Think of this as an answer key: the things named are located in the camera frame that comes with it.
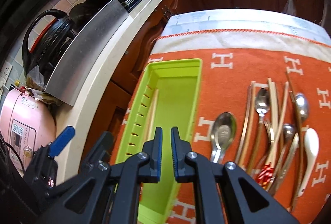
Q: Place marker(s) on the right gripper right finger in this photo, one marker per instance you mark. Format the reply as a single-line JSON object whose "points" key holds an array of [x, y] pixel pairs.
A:
{"points": [[223, 193]]}

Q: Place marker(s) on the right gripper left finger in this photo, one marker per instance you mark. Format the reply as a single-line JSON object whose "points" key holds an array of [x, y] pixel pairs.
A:
{"points": [[104, 193]]}

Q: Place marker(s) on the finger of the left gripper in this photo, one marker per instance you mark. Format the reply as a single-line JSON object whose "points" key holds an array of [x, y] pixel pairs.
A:
{"points": [[56, 147], [100, 151]]}

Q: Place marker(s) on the green plastic utensil tray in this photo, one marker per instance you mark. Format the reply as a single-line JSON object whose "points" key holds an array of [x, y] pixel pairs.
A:
{"points": [[178, 82]]}

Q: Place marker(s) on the dark wooden chopstick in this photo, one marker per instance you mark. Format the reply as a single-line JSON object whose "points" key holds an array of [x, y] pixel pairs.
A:
{"points": [[247, 125]]}

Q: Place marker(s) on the white ceramic soup spoon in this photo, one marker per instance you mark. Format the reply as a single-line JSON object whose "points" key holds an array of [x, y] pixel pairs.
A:
{"points": [[311, 144]]}

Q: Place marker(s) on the metal spiral chopstick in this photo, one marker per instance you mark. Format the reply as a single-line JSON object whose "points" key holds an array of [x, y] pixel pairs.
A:
{"points": [[299, 177]]}

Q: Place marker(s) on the large steel spoon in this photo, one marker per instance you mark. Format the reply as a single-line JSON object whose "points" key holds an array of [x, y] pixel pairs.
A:
{"points": [[292, 146]]}

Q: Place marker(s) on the pink rice cooker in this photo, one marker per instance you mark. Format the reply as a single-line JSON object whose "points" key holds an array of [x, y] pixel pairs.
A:
{"points": [[26, 124]]}

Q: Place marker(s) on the steel splash guard panel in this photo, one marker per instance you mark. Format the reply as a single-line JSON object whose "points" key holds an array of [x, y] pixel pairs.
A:
{"points": [[73, 68]]}

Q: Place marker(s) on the black pressure cooker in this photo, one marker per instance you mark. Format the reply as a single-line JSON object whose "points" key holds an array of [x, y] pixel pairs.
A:
{"points": [[50, 45]]}

